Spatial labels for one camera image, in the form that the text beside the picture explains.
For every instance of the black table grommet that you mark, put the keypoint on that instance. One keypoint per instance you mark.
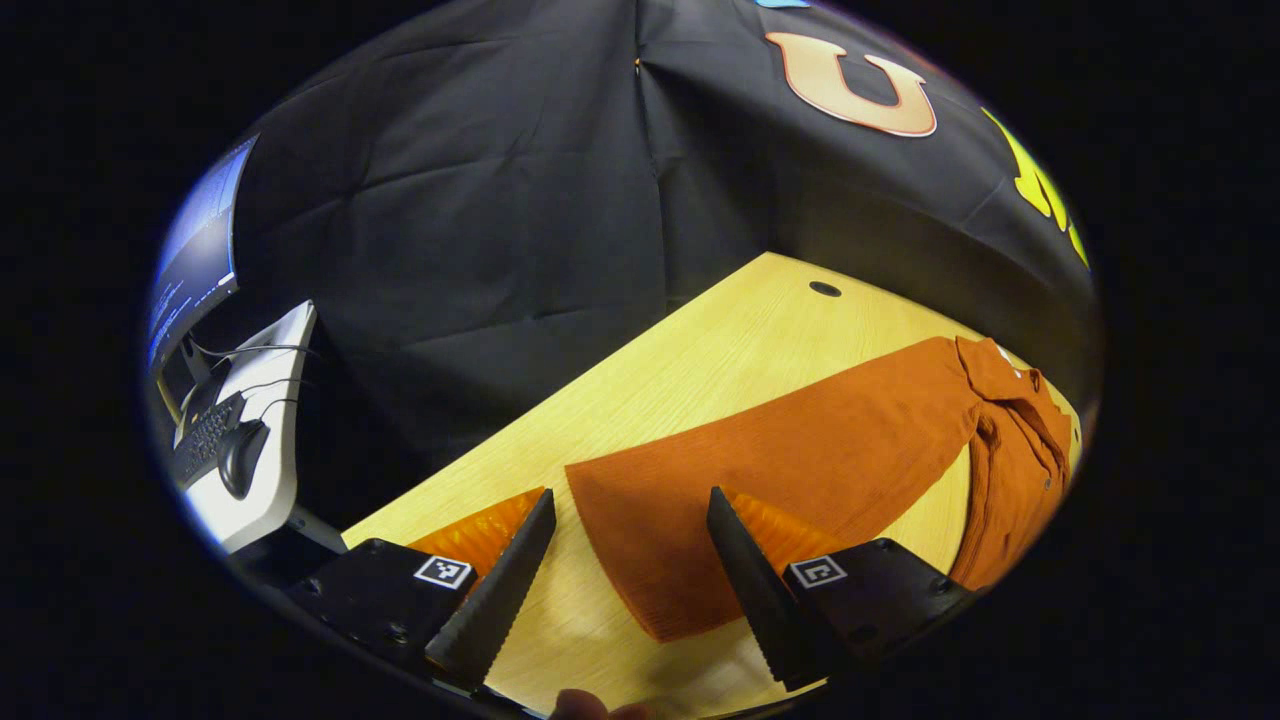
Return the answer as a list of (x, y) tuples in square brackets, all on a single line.
[(825, 289)]

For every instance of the orange button shirt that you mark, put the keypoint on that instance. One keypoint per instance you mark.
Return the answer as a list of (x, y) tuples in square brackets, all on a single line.
[(800, 470)]

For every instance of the black computer mouse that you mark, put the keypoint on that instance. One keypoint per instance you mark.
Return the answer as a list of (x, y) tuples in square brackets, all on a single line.
[(243, 460)]

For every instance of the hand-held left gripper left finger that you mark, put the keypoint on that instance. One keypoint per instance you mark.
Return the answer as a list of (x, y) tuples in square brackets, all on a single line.
[(500, 600)]

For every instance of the black backdrop cloth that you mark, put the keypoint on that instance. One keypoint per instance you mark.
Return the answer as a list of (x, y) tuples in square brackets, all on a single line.
[(500, 250)]

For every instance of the black keyboard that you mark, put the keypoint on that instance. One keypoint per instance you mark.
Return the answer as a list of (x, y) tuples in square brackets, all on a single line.
[(205, 440)]

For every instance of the white side desk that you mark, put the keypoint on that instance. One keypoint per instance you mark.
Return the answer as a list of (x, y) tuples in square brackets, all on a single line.
[(240, 515)]

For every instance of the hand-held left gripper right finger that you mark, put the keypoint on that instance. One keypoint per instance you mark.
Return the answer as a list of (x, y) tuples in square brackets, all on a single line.
[(760, 600)]

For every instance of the computer monitor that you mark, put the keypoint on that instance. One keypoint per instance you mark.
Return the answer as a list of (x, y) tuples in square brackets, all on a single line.
[(195, 250)]

